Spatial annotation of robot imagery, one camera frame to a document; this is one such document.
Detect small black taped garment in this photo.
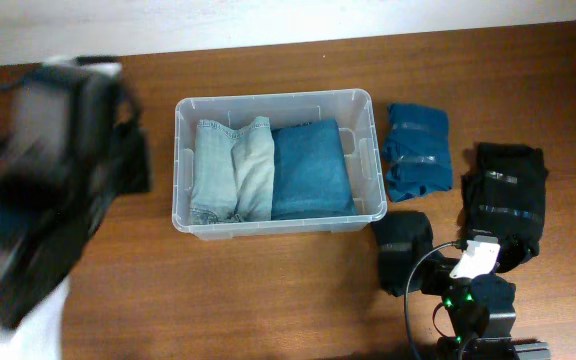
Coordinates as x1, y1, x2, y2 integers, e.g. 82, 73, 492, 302
371, 211, 444, 297

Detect large black taped garment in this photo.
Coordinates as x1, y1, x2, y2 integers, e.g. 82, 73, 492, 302
462, 143, 548, 273

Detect teal taped shirt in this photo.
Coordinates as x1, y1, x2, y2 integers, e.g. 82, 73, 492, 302
382, 103, 453, 202

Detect dark blue jeans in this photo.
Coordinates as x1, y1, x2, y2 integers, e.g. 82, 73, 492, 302
271, 119, 357, 220

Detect light blue jeans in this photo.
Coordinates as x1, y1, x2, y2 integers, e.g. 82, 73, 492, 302
190, 116, 275, 225

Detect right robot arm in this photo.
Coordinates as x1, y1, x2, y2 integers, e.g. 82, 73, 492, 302
421, 258, 552, 360

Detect clear plastic storage container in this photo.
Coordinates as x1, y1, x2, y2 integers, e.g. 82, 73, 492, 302
172, 88, 388, 241

